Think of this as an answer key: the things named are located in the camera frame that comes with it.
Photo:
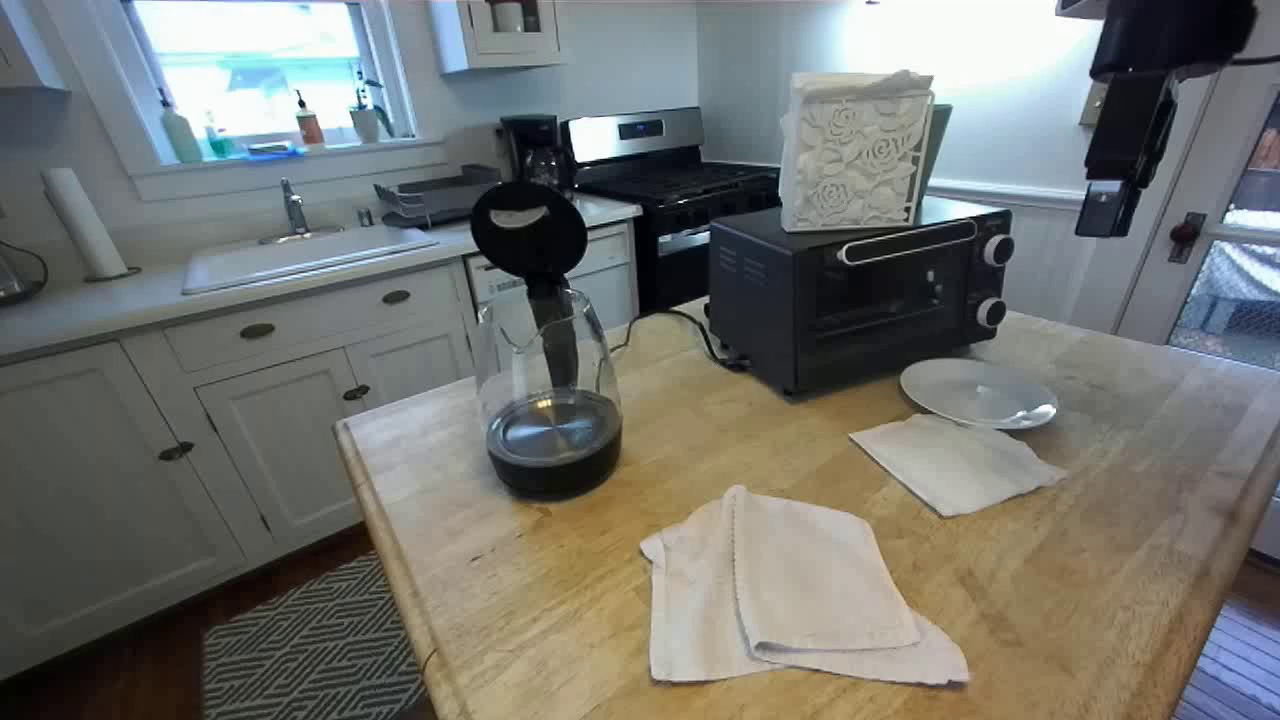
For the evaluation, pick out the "black toaster oven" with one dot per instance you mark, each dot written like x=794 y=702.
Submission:
x=853 y=301

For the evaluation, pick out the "white spray bottle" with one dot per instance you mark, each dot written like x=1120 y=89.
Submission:
x=365 y=118

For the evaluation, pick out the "black coffee maker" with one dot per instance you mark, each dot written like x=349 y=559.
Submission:
x=535 y=151

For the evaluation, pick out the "white wall cabinet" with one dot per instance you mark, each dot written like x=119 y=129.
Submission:
x=498 y=33

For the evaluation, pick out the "white paper napkin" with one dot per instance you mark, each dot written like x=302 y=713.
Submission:
x=954 y=463

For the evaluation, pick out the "white folded cloth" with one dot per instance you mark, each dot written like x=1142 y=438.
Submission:
x=787 y=595

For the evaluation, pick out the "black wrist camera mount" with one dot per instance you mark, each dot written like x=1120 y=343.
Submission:
x=1165 y=33

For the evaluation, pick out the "black and steel stove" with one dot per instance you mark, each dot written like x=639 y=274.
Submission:
x=674 y=200

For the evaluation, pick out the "steel faucet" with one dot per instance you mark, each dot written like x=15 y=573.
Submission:
x=294 y=208

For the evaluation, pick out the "grey patterned rug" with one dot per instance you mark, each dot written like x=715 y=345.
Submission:
x=312 y=644

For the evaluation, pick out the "grey metal griddle tray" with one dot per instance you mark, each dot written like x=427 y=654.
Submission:
x=435 y=196

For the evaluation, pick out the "white patterned box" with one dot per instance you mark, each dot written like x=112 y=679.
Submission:
x=853 y=154

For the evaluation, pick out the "white green bottle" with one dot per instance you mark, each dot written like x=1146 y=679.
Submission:
x=182 y=133

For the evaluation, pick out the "white base cabinets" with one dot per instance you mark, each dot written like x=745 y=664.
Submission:
x=200 y=440

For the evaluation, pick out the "orange soap bottle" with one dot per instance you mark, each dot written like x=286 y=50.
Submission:
x=308 y=123

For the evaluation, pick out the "glass kettle with black lid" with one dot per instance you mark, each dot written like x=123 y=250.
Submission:
x=545 y=402

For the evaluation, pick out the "small teal bottle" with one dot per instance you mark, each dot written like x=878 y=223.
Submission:
x=216 y=137

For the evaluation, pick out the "white kitchen sink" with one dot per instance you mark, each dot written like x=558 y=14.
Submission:
x=305 y=252

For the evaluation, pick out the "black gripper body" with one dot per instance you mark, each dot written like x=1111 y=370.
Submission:
x=1131 y=127

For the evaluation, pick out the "white paper towel roll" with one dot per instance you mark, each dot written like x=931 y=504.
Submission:
x=81 y=223

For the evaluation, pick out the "white round plate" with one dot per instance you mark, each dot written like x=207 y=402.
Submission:
x=978 y=392

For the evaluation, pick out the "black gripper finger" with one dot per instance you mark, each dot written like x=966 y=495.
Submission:
x=1105 y=208

